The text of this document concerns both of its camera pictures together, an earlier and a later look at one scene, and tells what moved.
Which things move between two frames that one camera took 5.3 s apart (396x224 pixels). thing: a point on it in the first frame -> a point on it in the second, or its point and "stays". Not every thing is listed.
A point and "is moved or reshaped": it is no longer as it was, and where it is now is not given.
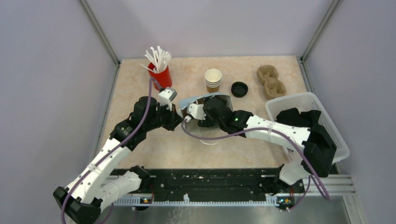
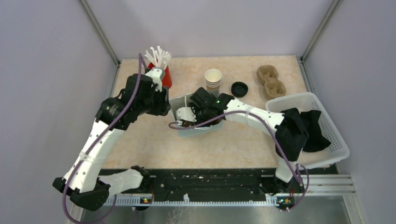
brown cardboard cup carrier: [267, 75] stays
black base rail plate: [216, 182] stays
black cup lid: [239, 89] stays
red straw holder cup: [163, 79] stays
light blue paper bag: [191, 126] is moved or reshaped
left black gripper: [174, 118] -> [163, 106]
